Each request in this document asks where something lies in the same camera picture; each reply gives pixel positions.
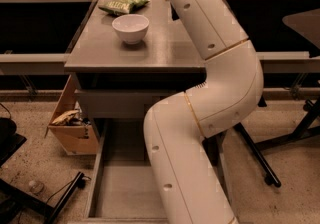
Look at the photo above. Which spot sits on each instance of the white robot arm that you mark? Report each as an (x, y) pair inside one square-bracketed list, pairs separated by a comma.
[(174, 128)]

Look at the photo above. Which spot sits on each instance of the grey drawer cabinet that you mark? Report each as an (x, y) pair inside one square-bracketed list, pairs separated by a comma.
[(165, 59)]

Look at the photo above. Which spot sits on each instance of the closed grey middle drawer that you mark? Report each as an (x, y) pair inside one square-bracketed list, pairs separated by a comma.
[(119, 104)]

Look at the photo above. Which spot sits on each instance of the open grey bottom drawer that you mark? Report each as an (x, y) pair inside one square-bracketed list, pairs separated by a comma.
[(124, 189)]

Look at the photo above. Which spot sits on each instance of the white ceramic bowl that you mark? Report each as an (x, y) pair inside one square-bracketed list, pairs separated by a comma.
[(131, 28)]

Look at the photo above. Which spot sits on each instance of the wooden crate on floor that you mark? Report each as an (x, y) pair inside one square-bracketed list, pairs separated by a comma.
[(74, 139)]

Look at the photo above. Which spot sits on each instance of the green snack bag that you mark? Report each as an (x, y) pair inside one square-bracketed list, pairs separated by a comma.
[(122, 7)]

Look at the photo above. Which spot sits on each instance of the clear plastic bottle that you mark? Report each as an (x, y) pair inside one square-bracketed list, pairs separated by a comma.
[(36, 187)]

